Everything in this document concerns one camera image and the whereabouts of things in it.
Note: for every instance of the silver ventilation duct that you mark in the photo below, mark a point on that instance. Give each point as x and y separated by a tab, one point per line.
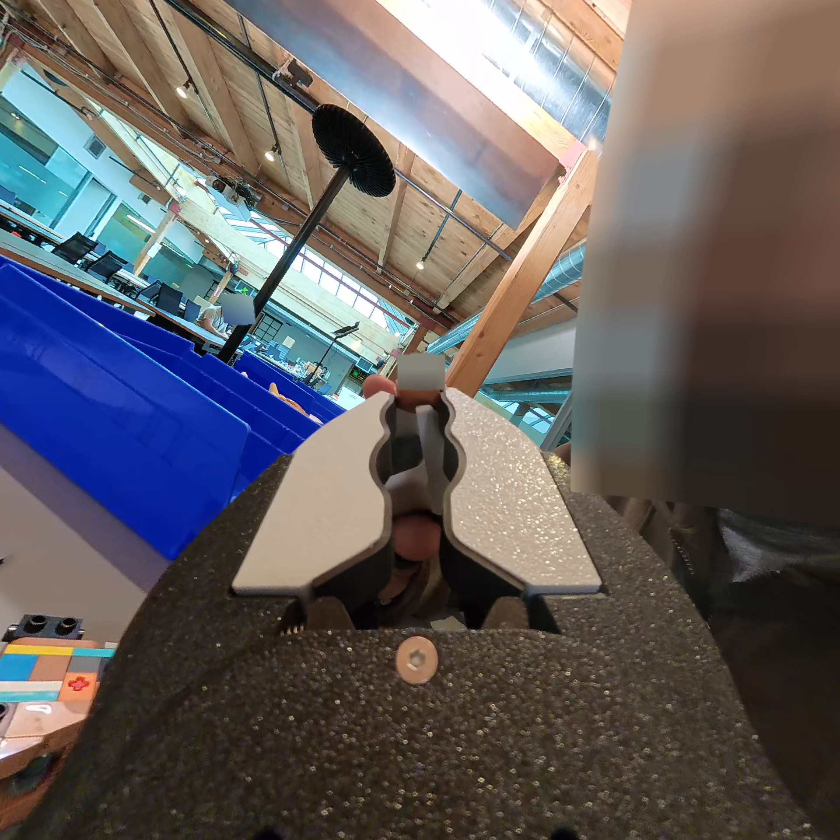
525	295
558	59

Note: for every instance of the black office chair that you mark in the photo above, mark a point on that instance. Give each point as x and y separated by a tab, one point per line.
108	266
169	298
75	248

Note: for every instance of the wooden pillar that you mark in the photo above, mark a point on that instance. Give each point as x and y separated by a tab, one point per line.
518	282

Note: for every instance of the studio light on stand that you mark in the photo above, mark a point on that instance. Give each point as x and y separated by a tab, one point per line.
346	328

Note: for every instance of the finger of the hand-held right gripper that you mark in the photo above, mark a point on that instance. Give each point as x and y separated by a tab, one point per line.
407	492
433	459

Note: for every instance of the black floor lamp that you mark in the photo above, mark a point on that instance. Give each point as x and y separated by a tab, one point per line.
354	151

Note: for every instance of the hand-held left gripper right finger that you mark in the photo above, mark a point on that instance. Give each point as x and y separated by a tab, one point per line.
518	512

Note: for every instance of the blue storage bin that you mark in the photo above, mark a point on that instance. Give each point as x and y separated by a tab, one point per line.
262	374
98	426

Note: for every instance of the brown toy figure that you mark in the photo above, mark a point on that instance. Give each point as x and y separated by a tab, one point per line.
289	400

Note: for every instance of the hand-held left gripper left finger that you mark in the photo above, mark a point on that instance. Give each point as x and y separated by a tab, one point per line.
315	512

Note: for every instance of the colourful toy brick build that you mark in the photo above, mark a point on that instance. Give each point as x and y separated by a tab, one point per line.
46	682

